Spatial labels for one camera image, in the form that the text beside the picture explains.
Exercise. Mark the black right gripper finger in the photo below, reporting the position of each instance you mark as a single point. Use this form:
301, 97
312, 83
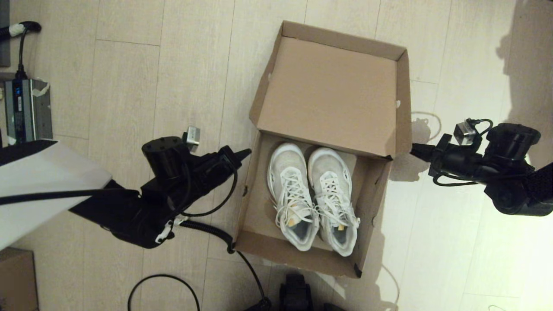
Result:
423, 151

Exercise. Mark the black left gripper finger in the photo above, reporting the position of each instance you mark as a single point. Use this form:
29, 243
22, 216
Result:
239, 155

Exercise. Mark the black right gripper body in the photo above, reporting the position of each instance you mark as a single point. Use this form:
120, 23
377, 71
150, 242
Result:
445, 155

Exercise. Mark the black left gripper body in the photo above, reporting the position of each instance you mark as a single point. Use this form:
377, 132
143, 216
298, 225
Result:
216, 166

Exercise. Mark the white lace-up sneaker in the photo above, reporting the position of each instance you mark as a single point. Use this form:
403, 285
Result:
332, 194
291, 190

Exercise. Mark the brown cardboard shoe box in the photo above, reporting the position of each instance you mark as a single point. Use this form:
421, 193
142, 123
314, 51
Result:
328, 95

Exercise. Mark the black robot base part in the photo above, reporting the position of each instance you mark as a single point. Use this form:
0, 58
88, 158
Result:
296, 296

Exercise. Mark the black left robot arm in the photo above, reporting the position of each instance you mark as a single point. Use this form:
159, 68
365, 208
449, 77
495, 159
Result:
142, 203

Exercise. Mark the small brown cardboard box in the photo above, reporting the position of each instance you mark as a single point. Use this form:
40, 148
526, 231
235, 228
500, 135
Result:
17, 280

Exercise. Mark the grey power supply unit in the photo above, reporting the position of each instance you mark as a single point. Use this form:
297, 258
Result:
28, 112

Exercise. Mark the dark grey strip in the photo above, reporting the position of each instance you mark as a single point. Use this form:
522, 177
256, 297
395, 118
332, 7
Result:
4, 34

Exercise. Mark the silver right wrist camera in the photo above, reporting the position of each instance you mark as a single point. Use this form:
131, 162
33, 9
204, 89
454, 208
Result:
464, 133

